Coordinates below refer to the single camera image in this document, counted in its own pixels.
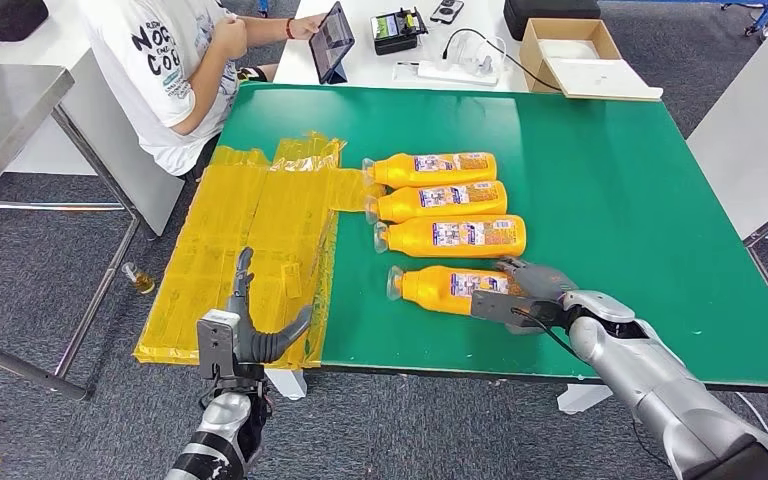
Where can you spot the person's right hand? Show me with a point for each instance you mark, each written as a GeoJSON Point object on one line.
{"type": "Point", "coordinates": [228, 36]}

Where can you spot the black device green label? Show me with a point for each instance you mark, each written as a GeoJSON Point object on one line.
{"type": "Point", "coordinates": [394, 33]}

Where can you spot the black bag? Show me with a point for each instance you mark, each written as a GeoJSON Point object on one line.
{"type": "Point", "coordinates": [0, 16]}

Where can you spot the open cardboard box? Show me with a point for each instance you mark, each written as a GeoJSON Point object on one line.
{"type": "Point", "coordinates": [531, 53]}

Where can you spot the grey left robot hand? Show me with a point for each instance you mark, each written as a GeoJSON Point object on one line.
{"type": "Point", "coordinates": [258, 344]}

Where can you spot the white power strip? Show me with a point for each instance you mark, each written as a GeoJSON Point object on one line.
{"type": "Point", "coordinates": [437, 71]}

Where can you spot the person's left hand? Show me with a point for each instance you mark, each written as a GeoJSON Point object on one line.
{"type": "Point", "coordinates": [308, 26]}

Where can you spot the white foam pad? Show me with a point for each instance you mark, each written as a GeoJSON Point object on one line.
{"type": "Point", "coordinates": [566, 48]}

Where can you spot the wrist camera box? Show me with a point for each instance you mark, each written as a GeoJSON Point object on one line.
{"type": "Point", "coordinates": [506, 308]}
{"type": "Point", "coordinates": [218, 344]}

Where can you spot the yellow taped plastic sheet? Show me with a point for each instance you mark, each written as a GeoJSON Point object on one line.
{"type": "Point", "coordinates": [251, 218]}

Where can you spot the small glass bottle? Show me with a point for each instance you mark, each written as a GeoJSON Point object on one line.
{"type": "Point", "coordinates": [140, 281]}

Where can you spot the orange detergent bottle clear cap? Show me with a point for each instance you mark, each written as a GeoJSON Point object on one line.
{"type": "Point", "coordinates": [404, 205]}
{"type": "Point", "coordinates": [417, 240]}
{"type": "Point", "coordinates": [410, 172]}
{"type": "Point", "coordinates": [424, 288]}

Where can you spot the black case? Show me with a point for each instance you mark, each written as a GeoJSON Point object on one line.
{"type": "Point", "coordinates": [550, 13]}

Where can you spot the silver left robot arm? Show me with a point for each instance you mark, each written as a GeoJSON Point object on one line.
{"type": "Point", "coordinates": [222, 424]}

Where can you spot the white desk with side panel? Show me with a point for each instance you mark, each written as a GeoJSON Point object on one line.
{"type": "Point", "coordinates": [99, 132]}

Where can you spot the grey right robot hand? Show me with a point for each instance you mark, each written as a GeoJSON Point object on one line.
{"type": "Point", "coordinates": [543, 281]}

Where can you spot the person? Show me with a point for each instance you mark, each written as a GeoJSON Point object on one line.
{"type": "Point", "coordinates": [152, 86]}

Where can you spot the steel table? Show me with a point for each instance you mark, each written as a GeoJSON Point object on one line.
{"type": "Point", "coordinates": [0, 112]}

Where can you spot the white table foot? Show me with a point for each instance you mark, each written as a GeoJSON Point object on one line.
{"type": "Point", "coordinates": [583, 397]}
{"type": "Point", "coordinates": [288, 384]}

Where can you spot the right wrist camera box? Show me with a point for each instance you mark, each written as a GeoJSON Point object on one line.
{"type": "Point", "coordinates": [506, 308]}

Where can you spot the white flat board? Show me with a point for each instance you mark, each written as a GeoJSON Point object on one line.
{"type": "Point", "coordinates": [602, 79]}

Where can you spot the black tablet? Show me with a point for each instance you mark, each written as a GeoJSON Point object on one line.
{"type": "Point", "coordinates": [331, 40]}

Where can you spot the clear plastic bag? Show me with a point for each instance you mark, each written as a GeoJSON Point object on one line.
{"type": "Point", "coordinates": [483, 56]}

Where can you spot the white table metal legs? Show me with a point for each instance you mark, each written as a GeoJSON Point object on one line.
{"type": "Point", "coordinates": [755, 146]}

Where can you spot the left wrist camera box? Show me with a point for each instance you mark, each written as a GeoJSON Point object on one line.
{"type": "Point", "coordinates": [218, 344]}

